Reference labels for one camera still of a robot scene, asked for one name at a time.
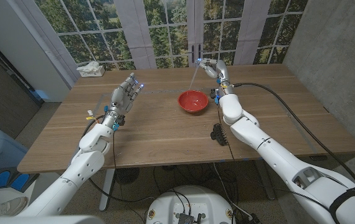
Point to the white crumpled tissue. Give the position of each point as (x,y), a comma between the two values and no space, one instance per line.
(88,66)

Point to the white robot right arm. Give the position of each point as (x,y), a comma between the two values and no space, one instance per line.
(274,152)

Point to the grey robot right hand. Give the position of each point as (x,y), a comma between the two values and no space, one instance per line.
(222,70)

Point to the black hair clip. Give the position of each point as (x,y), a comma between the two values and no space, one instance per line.
(218,134)

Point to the grey table leg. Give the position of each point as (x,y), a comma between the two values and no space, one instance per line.
(267,186)

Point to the white table leg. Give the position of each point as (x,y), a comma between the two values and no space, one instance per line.
(106,193)

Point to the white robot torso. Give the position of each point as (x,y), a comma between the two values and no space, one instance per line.
(193,199)

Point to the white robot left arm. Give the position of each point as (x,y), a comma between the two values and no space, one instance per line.
(84,165)

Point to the blue black foot pedal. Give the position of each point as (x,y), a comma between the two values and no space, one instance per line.
(9,180)

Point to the printed window backdrop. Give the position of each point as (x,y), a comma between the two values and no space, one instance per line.
(165,31)

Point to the red bowl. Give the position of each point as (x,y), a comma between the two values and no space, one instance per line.
(193,101)

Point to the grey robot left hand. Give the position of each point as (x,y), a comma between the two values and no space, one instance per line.
(120,99)

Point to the round black fan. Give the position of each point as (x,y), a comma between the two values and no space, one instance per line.
(127,175)

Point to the white grey sneaker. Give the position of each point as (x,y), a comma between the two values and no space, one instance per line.
(7,207)

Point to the white power strip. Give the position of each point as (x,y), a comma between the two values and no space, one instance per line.
(94,74)

